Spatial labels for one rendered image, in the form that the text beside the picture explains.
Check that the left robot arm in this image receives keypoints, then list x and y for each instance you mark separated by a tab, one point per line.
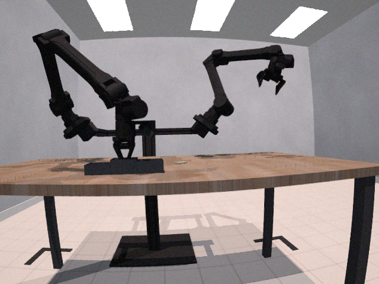
278	61

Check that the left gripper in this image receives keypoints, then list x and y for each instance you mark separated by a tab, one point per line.
268	75

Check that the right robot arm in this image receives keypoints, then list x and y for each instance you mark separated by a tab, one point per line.
111	90

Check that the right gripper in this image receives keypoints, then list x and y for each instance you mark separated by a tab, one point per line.
123	142

